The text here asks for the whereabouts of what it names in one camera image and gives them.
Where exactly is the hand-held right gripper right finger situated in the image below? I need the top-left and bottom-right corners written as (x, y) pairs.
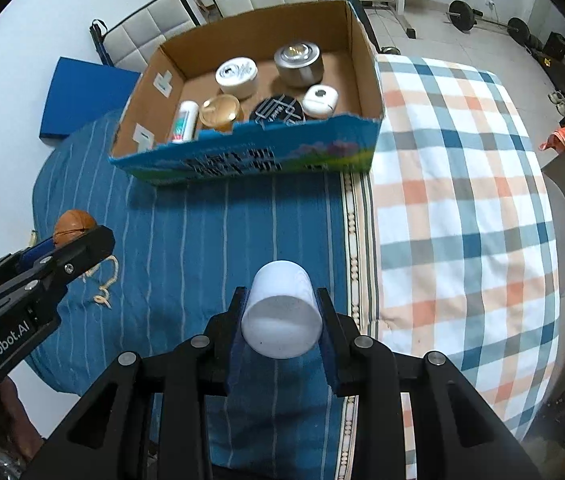
top-left (317, 288), bottom-right (543, 480)

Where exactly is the blue striped blanket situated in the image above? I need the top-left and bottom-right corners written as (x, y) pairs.
top-left (27, 110), bottom-right (378, 480)

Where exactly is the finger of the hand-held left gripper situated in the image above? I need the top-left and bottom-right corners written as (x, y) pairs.
top-left (15, 226), bottom-right (116, 317)
top-left (0, 237), bottom-right (63, 303)

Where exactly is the black strapped bag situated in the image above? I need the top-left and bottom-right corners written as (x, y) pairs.
top-left (90, 19), bottom-right (114, 66)

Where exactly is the cardboard box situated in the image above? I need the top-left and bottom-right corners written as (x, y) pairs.
top-left (108, 0), bottom-right (382, 187)

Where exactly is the plaid blanket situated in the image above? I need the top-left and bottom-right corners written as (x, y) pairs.
top-left (343, 54), bottom-right (561, 441)

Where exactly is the person's left forearm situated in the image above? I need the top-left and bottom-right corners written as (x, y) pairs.
top-left (0, 375), bottom-right (46, 461)

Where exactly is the white round jar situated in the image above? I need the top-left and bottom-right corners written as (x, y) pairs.
top-left (215, 56), bottom-right (258, 100)

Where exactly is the silver round tin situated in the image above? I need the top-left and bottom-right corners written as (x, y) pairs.
top-left (274, 42), bottom-right (325, 87)

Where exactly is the short barbell with plates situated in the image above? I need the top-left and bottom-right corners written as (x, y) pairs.
top-left (447, 0), bottom-right (531, 41)

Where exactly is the blue foam cushion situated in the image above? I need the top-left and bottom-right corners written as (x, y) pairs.
top-left (39, 56), bottom-right (142, 147)

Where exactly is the small white rounded container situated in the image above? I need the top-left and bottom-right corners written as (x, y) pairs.
top-left (303, 85), bottom-right (339, 120)

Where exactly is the black round patterned tin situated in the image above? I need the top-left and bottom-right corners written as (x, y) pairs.
top-left (250, 94), bottom-right (307, 125)

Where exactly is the white spray bottle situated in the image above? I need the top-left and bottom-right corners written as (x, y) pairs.
top-left (171, 100), bottom-right (199, 144)

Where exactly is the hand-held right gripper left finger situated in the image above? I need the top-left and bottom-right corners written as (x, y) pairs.
top-left (22, 287), bottom-right (250, 480)

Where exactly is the small white plastic cup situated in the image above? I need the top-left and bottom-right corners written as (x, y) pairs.
top-left (241, 259), bottom-right (324, 360)

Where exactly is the small brown ball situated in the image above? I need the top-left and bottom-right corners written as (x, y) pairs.
top-left (53, 209), bottom-right (97, 247)

